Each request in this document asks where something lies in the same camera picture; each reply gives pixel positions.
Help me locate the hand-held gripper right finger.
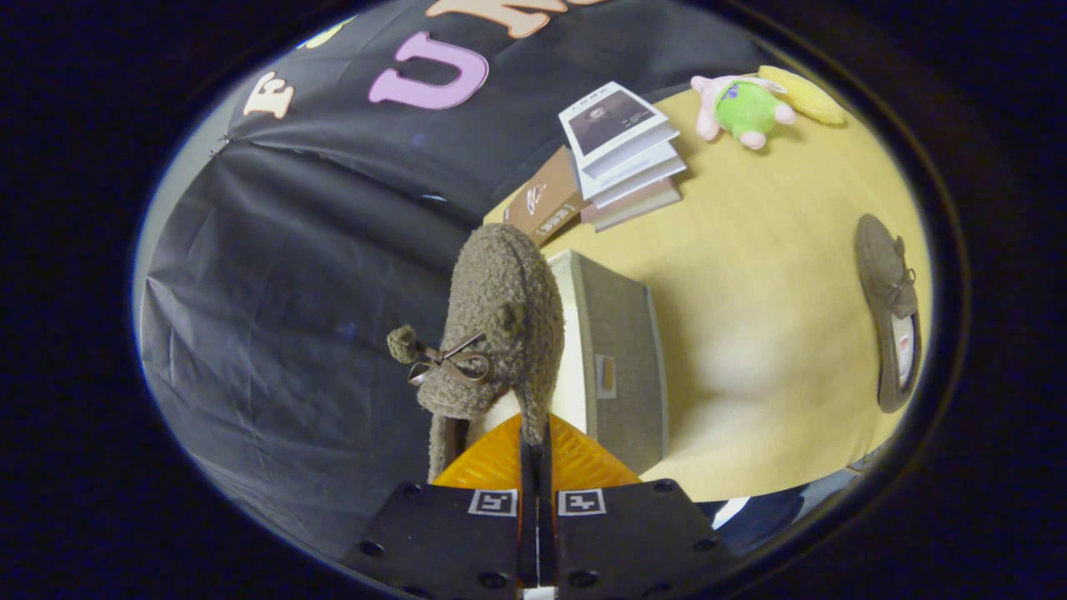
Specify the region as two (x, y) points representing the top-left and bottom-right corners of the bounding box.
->
(538, 412), (740, 598)

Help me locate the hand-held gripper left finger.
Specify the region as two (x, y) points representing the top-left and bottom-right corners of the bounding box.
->
(344, 412), (537, 596)

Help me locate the grey fabric storage box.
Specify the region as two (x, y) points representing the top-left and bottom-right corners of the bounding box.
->
(545, 247), (670, 477)

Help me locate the brown fuzzy shoe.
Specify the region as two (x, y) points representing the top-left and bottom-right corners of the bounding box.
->
(854, 213), (923, 414)
(387, 222), (567, 483)

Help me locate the black backdrop cloth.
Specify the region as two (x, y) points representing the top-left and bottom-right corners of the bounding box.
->
(136, 0), (755, 561)

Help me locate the mauve book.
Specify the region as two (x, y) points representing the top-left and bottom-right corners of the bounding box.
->
(580, 179), (684, 233)

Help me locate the brown book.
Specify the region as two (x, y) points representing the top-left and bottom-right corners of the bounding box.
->
(502, 145), (589, 248)

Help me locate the plain white book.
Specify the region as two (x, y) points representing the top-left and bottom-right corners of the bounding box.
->
(580, 154), (689, 210)

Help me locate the white portrait cover book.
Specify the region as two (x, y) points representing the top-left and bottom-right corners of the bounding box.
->
(558, 80), (681, 178)

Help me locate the green and pink plush toy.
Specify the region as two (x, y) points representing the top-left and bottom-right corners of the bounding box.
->
(689, 74), (798, 152)

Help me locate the yellow plush toy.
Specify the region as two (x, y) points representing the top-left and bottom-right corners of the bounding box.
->
(756, 64), (848, 128)

